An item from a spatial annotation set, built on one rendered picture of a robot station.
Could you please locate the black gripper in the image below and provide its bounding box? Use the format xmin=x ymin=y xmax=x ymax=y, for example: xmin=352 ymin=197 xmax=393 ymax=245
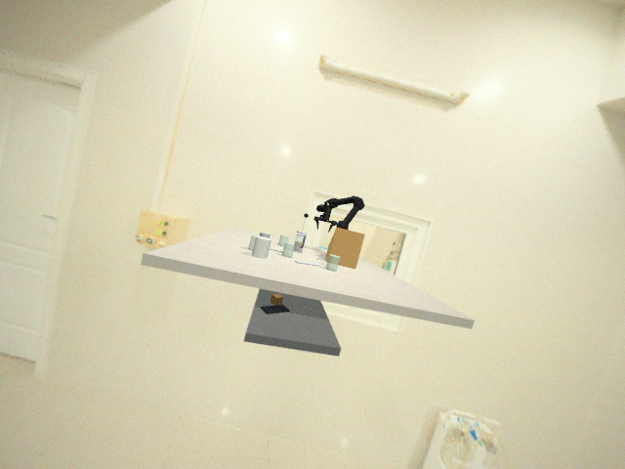
xmin=314 ymin=212 xmax=337 ymax=232

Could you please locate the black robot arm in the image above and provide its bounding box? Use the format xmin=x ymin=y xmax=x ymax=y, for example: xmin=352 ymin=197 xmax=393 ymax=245
xmin=316 ymin=195 xmax=365 ymax=230

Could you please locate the white cylinder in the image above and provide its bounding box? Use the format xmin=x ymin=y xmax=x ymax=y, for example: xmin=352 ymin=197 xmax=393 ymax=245
xmin=252 ymin=236 xmax=271 ymax=259

